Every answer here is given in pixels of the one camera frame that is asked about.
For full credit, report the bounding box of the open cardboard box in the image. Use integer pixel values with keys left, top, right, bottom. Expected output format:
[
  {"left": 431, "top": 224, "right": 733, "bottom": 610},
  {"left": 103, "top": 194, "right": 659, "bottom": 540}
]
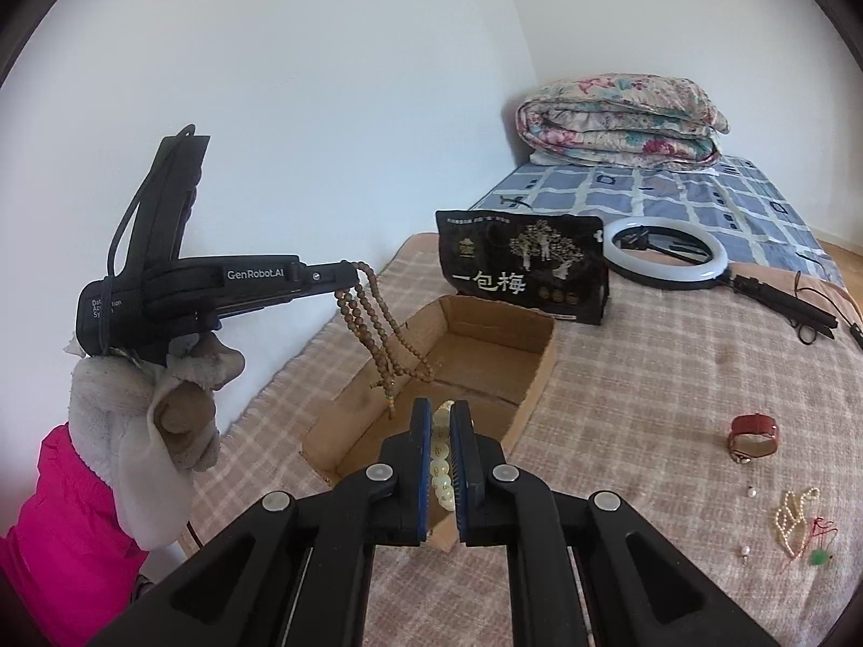
[{"left": 298, "top": 293, "right": 560, "bottom": 552}]

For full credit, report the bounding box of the white pearl necklace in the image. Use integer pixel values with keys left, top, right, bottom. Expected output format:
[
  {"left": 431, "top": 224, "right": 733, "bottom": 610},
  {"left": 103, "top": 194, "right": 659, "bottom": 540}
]
[{"left": 772, "top": 485, "right": 821, "bottom": 560}]

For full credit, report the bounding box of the cream bead bracelet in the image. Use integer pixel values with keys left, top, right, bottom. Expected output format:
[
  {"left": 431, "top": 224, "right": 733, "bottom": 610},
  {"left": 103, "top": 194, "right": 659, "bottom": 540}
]
[{"left": 428, "top": 398, "right": 461, "bottom": 512}]

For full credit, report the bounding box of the black folded tripod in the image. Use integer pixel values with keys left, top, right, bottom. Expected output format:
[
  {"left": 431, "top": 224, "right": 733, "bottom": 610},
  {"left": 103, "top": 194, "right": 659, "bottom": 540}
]
[{"left": 730, "top": 274, "right": 838, "bottom": 345}]

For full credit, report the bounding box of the brown wooden bead necklace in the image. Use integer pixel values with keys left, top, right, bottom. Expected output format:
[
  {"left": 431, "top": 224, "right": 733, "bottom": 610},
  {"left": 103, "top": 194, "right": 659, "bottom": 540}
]
[{"left": 333, "top": 260, "right": 436, "bottom": 419}]

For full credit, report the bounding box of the black cable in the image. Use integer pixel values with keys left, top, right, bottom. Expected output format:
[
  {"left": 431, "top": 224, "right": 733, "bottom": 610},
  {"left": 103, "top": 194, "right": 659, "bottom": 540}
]
[{"left": 791, "top": 248, "right": 863, "bottom": 352}]

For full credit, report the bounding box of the pink sleeved left forearm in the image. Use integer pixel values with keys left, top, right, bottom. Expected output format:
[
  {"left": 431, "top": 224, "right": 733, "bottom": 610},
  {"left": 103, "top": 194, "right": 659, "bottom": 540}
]
[{"left": 2, "top": 425, "right": 148, "bottom": 645}]

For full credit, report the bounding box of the black snack bag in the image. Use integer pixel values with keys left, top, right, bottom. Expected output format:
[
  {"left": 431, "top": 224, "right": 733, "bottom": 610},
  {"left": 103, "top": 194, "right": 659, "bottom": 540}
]
[{"left": 436, "top": 210, "right": 610, "bottom": 326}]

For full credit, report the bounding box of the blue checked bed sheet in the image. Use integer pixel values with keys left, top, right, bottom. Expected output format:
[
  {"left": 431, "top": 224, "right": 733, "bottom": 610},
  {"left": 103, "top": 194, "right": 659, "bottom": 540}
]
[{"left": 475, "top": 155, "right": 844, "bottom": 286}]

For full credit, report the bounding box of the red leather strap watch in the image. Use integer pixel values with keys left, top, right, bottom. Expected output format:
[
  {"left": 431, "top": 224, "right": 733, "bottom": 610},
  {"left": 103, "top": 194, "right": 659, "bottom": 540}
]
[{"left": 727, "top": 414, "right": 779, "bottom": 464}]

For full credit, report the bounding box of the folded floral quilt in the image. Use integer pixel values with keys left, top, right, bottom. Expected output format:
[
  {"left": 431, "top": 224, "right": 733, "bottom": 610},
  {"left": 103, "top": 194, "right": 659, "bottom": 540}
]
[{"left": 515, "top": 73, "right": 730, "bottom": 169}]

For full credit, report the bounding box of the left gloved hand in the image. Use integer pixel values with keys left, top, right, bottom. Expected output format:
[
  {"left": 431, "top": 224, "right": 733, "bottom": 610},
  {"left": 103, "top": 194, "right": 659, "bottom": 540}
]
[{"left": 69, "top": 333, "right": 246, "bottom": 550}]

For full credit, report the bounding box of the white ring light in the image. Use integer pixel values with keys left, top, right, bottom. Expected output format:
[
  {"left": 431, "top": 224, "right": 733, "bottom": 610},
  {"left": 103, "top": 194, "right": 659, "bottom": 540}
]
[{"left": 602, "top": 216, "right": 731, "bottom": 291}]

